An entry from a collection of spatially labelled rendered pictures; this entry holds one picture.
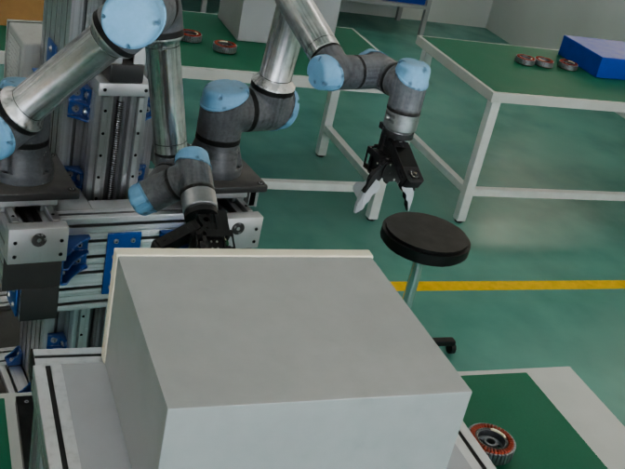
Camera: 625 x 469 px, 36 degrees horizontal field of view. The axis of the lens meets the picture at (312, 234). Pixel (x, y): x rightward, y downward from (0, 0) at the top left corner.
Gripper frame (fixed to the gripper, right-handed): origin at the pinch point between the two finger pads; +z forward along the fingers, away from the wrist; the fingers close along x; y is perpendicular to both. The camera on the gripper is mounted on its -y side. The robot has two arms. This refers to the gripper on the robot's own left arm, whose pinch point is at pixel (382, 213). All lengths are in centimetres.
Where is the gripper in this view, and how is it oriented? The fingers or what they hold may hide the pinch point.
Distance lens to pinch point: 219.3
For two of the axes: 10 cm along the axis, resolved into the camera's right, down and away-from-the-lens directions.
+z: -2.0, 8.8, 4.4
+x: -8.7, 0.5, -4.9
